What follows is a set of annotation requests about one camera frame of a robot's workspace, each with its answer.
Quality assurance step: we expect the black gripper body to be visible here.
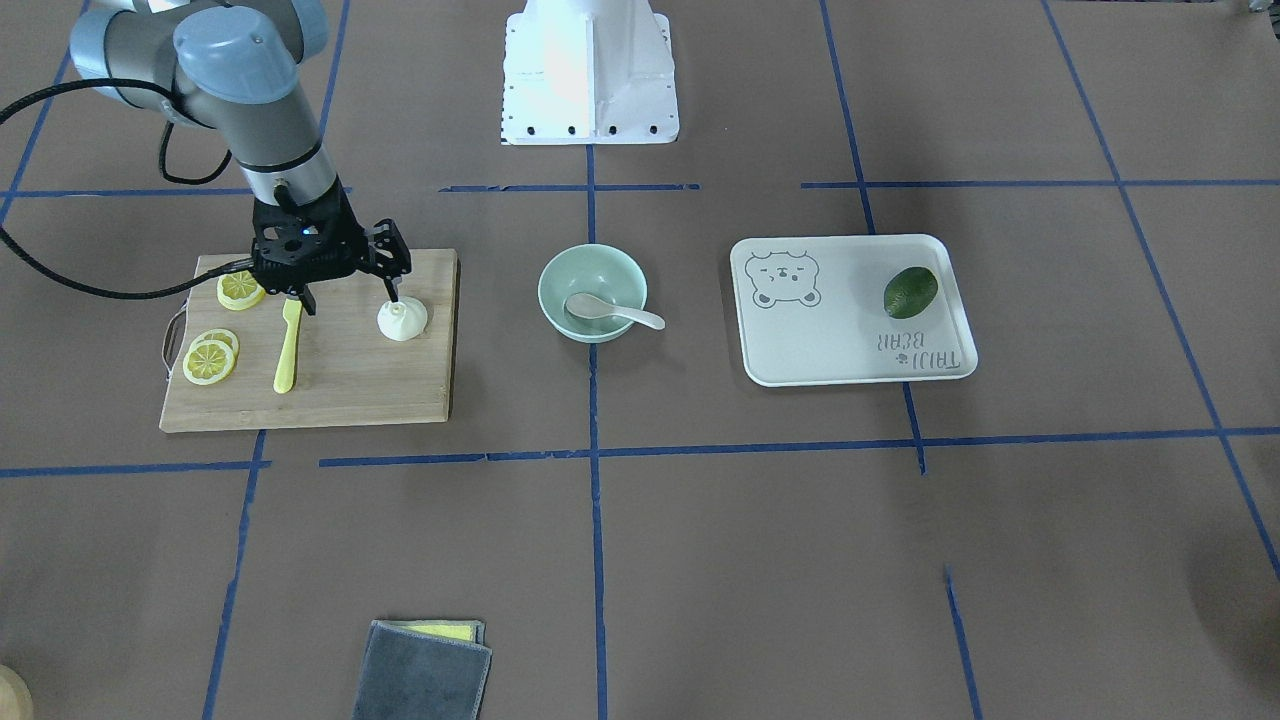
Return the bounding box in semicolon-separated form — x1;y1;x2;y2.
250;184;376;296

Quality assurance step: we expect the white steamed bun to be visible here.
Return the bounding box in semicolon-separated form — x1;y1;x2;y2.
376;296;430;342

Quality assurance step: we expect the white ceramic spoon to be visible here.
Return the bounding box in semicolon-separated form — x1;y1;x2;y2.
564;293;667;331

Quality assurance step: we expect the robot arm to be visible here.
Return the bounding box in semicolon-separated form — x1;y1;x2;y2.
69;1;412;313

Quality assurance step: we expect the green ceramic bowl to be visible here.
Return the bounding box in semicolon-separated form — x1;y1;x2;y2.
538;243;648;345

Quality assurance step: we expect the yellow plastic knife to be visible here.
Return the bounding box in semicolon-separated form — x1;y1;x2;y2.
273;299;303;395

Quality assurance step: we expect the lemon slice single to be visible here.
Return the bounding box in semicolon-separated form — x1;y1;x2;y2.
216;272;266;313

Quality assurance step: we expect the wooden cutting board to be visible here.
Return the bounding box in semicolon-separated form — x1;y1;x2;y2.
159;249;460;433

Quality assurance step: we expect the lemon slice back pair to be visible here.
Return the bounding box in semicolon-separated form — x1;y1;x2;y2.
193;328;241;355

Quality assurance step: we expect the lemon slice pair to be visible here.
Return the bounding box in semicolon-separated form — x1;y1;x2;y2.
193;328;241;355
180;340;237;386

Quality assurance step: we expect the lemon slice front pair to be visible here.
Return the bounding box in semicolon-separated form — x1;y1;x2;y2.
180;340;237;386

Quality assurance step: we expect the grey yellow sponge cloth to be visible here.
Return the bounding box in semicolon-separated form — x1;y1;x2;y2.
351;619;492;719

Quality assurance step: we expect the white bear tray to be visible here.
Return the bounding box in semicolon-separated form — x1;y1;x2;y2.
730;234;979;387

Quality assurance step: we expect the green avocado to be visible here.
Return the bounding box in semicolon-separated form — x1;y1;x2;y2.
882;266;940;319

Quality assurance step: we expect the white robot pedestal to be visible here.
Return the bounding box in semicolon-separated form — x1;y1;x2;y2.
500;1;680;146

